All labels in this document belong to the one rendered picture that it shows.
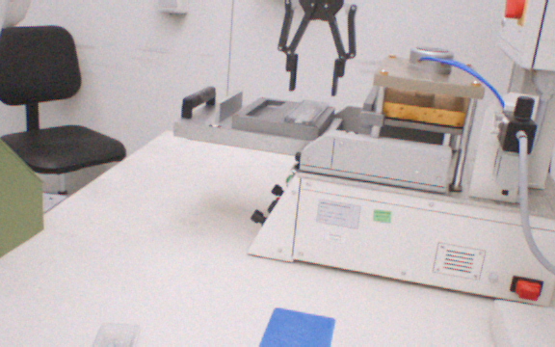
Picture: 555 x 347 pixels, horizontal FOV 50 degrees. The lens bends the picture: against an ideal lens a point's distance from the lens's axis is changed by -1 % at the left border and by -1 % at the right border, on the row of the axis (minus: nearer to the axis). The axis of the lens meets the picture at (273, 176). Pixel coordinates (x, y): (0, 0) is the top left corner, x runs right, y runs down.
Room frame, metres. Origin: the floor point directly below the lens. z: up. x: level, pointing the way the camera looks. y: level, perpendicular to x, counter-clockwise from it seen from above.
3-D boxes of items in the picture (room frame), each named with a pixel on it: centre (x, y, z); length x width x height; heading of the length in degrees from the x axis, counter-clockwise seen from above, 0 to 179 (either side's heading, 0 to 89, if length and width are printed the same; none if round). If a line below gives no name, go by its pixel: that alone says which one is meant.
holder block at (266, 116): (1.18, -0.02, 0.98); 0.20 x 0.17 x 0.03; 168
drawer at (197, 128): (1.19, 0.03, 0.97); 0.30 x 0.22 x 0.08; 78
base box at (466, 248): (1.10, -0.26, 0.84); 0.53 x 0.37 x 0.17; 78
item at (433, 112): (1.11, -0.27, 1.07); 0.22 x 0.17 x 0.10; 168
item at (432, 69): (1.09, -0.29, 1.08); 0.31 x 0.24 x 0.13; 168
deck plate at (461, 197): (1.11, -0.30, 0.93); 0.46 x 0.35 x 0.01; 78
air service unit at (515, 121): (0.88, -0.35, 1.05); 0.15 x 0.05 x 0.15; 168
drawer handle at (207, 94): (1.22, 0.17, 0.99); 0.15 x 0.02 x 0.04; 168
